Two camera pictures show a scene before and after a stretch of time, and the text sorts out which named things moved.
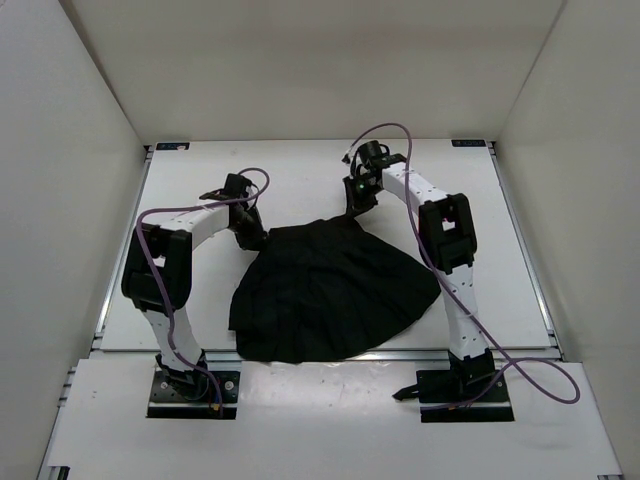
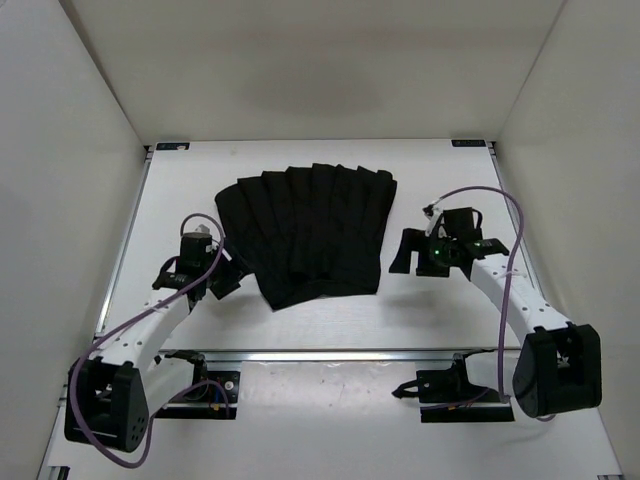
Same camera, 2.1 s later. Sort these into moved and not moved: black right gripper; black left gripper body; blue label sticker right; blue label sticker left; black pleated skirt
Moved: black pleated skirt; black right gripper; black left gripper body
Not moved: blue label sticker right; blue label sticker left
